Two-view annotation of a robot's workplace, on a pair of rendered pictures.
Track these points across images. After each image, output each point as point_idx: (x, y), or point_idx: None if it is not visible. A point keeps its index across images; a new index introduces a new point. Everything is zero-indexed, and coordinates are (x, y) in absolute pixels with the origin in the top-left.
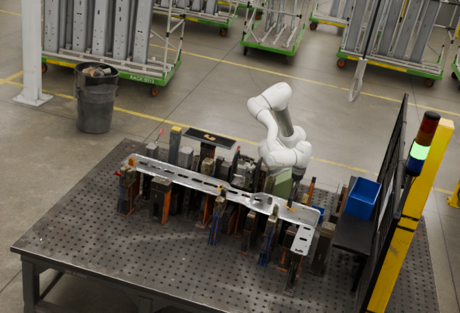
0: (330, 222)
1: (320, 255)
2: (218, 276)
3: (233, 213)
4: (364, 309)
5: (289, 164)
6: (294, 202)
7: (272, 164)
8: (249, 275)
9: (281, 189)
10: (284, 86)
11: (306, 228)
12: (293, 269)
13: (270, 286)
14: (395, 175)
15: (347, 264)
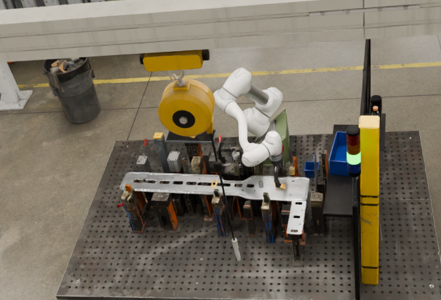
0: (317, 193)
1: (317, 220)
2: (234, 266)
3: (233, 200)
4: (357, 272)
5: (264, 158)
6: (283, 176)
7: (247, 165)
8: (261, 257)
9: None
10: (241, 73)
11: None
12: (294, 245)
13: (281, 262)
14: None
15: None
